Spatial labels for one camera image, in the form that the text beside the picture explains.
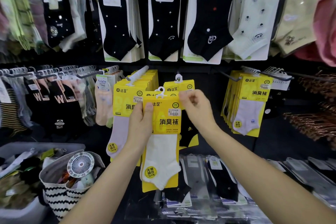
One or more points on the person's right hand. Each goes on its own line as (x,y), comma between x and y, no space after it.
(202,113)

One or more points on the person's left hand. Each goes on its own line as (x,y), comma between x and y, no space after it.
(139,132)

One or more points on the bunch yellow sock packets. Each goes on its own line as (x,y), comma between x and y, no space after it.
(118,132)
(256,92)

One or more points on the yellow packet white sock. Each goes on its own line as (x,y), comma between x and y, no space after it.
(162,153)

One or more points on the yellow hooked sock packet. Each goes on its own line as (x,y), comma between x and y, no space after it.
(151,94)
(183,86)

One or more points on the person's right forearm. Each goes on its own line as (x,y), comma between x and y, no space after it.
(262,179)

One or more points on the person's left forearm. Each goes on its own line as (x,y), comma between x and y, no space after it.
(105,192)

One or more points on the row of clear bagged socks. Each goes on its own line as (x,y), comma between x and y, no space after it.
(223,179)

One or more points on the row black socks peach cuffs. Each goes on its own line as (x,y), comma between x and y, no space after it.
(60,100)

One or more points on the row black socks white cards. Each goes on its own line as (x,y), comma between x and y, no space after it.
(165,21)

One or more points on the bunch of striped socks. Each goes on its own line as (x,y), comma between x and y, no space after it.
(9,116)

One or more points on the black dotted tall socks bunch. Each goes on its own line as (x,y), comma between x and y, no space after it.
(57,21)

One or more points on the pink garments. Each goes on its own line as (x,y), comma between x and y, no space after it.
(328,21)

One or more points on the row of pastel hanging socks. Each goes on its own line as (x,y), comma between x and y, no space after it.
(18,8)

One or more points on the bunch of pastel sock packs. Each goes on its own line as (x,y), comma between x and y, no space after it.
(102,105)

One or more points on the black metal peg hook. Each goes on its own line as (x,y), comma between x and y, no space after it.
(231,77)
(278,76)

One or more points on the white tipped peg hook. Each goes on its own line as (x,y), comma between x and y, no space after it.
(137,73)

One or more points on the white handheld fan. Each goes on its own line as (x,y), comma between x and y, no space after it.
(80,164)

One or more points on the clear price tag holder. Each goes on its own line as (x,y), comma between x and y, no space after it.
(281,84)

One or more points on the cream dotted sock pack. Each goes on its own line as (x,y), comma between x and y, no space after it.
(252,27)

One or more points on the white plastic bin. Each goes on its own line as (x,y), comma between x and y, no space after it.
(39,146)

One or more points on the black white zigzag tote bag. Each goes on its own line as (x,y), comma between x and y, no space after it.
(63,200)

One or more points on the black dotted sock white card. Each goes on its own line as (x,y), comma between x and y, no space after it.
(116,21)

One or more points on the heap of copper hangers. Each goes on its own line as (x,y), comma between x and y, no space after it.
(315,126)

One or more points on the beige sock pack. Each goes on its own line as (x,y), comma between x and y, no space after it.
(296,21)

